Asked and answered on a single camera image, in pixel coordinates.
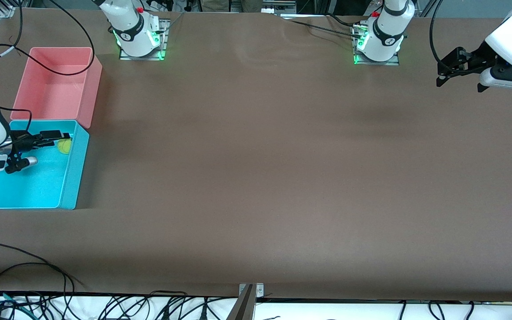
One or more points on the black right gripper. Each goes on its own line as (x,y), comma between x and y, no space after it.
(26,142)

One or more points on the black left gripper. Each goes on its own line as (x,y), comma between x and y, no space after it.
(475,59)

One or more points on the yellow-green tennis ball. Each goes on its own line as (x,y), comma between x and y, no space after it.
(65,149)

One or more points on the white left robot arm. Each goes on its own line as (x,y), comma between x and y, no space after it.
(385,35)

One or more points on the blue plastic bin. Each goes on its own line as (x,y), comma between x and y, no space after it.
(34,186)

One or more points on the pink plastic bin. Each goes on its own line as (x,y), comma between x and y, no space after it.
(60,89)

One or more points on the person in khaki trousers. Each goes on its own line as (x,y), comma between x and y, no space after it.
(229,4)

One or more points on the dark metal bar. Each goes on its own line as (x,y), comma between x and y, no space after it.
(242,309)

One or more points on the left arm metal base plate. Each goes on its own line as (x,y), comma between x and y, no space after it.
(394,62)

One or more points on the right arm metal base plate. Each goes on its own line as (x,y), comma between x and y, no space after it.
(163,42)

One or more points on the metal equipment frame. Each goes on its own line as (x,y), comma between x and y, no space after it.
(278,5)

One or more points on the silver metal bracket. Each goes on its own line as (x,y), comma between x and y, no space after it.
(259,290)

